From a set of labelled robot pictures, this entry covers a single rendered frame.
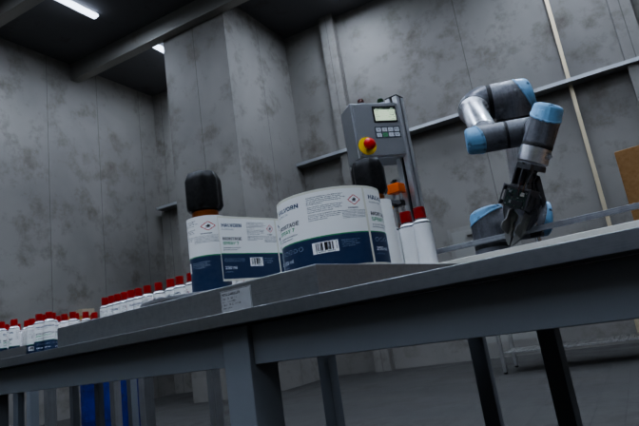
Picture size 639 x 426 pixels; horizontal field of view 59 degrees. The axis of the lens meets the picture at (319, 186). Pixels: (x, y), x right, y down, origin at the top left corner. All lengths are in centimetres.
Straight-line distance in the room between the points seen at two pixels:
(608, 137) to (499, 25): 268
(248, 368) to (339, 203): 32
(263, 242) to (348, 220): 40
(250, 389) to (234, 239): 48
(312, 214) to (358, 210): 8
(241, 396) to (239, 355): 6
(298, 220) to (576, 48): 945
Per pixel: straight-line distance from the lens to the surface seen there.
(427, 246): 161
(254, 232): 134
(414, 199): 180
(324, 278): 86
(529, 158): 148
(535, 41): 1044
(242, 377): 91
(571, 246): 60
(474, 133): 157
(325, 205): 99
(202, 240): 127
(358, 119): 182
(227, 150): 976
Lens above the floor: 78
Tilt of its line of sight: 14 degrees up
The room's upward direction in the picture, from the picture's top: 9 degrees counter-clockwise
